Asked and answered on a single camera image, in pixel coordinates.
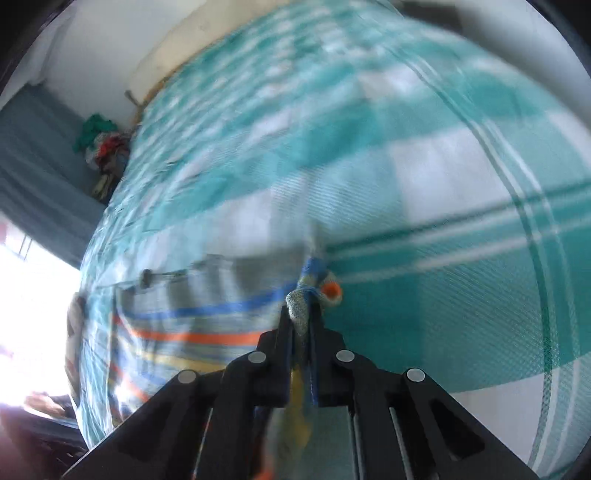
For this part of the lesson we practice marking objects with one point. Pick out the pile of colourful clothes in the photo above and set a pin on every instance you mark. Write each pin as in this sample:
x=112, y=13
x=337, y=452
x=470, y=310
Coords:
x=104, y=147

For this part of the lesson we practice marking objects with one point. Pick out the teal white checked bed sheet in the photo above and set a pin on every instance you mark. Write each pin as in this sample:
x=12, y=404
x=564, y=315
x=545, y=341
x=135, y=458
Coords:
x=415, y=184

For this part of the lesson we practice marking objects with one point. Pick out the dark object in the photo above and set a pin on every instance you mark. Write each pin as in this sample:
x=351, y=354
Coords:
x=429, y=11

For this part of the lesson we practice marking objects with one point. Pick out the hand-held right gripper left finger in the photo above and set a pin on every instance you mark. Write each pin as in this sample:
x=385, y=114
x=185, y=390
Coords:
x=281, y=364

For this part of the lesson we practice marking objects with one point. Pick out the multicoloured striped small garment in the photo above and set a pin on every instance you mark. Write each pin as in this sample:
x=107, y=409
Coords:
x=194, y=332

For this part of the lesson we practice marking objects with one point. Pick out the beige headboard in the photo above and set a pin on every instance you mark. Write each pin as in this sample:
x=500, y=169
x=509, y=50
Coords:
x=184, y=41

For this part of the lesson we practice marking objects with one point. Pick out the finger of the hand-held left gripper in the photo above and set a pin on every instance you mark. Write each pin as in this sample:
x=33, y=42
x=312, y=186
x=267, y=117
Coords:
x=147, y=278

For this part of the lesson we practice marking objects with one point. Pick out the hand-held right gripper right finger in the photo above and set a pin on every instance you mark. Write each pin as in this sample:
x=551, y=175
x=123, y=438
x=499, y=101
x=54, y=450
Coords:
x=325, y=367

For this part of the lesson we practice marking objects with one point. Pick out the grey-blue curtain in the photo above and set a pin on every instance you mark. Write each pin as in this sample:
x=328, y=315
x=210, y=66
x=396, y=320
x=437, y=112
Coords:
x=41, y=184

